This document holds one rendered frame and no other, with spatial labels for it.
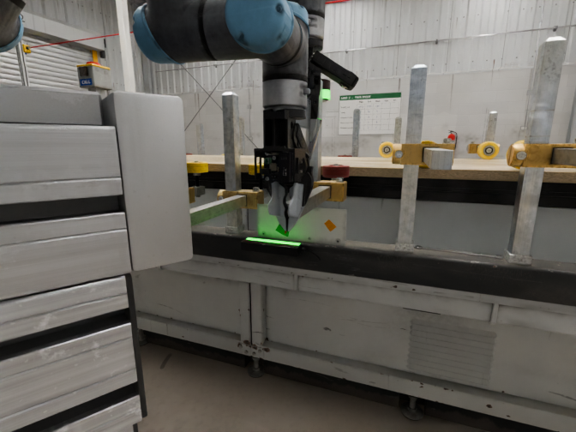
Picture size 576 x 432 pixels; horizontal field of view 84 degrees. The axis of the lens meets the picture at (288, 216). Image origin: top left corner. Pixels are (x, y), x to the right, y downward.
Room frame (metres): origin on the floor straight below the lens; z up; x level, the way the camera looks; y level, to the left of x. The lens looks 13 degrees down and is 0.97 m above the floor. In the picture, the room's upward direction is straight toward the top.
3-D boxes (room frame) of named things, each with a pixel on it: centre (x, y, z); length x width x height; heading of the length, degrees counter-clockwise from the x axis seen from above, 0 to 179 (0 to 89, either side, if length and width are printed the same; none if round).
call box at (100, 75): (1.15, 0.64, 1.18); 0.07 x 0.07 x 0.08; 70
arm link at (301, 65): (0.57, 0.01, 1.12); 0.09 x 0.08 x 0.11; 166
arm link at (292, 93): (0.57, 0.00, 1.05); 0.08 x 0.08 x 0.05
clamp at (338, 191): (0.88, -0.09, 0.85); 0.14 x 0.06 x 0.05; 70
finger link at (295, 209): (0.56, -0.01, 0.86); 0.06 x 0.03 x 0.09; 160
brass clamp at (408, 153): (0.79, -0.33, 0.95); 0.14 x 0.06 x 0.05; 70
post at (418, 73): (0.80, -0.30, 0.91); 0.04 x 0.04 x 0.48; 70
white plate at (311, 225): (0.87, -0.03, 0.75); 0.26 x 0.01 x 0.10; 70
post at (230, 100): (0.97, 0.17, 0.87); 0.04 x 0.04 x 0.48; 70
